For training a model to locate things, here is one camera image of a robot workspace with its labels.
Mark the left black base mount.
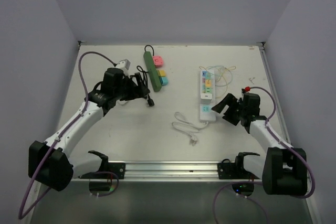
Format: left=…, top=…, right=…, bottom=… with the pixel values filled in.
left=106, top=162, right=126, bottom=179

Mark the yellow usb charger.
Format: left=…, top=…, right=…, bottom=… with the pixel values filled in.
left=205, top=79, right=212, bottom=88

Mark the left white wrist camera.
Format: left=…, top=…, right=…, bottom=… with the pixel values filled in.
left=115, top=59, right=131, bottom=75

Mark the white power strip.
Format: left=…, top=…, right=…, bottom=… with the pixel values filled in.
left=199, top=69, right=216, bottom=122

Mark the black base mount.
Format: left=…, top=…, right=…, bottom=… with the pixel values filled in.
left=217, top=158, right=237, bottom=180
left=106, top=162, right=126, bottom=179

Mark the blue plug adapter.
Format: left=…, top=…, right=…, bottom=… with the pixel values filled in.
left=159, top=77, right=169, bottom=86

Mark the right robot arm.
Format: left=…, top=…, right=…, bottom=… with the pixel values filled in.
left=212, top=88, right=308, bottom=197

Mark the yellow plug adapter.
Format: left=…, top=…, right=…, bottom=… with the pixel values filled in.
left=157, top=69, right=166, bottom=77

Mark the yellow charging cable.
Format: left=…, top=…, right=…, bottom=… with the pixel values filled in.
left=199, top=65, right=237, bottom=99

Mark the pink plug adapter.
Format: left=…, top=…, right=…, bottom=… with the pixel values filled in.
left=152, top=56, right=164, bottom=68

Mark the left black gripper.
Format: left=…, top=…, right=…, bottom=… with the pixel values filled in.
left=113, top=72, right=149, bottom=101

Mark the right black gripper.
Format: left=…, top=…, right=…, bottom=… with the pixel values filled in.
left=211, top=93, right=246, bottom=126

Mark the aluminium front rail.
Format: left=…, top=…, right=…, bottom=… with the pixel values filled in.
left=33, top=158, right=312, bottom=183

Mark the light green charging cable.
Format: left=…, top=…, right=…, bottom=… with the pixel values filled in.
left=204, top=64, right=229, bottom=78

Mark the green power strip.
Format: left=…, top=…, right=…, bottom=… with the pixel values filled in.
left=143, top=51, right=162, bottom=92

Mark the black power cord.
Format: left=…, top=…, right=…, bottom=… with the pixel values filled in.
left=118, top=45, right=155, bottom=108

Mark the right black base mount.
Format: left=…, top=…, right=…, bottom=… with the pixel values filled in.
left=217, top=158, right=237, bottom=180

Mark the white usb charger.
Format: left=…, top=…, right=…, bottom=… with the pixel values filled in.
left=200, top=93, right=213, bottom=104

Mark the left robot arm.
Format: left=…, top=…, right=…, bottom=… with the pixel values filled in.
left=28, top=68, right=150, bottom=191

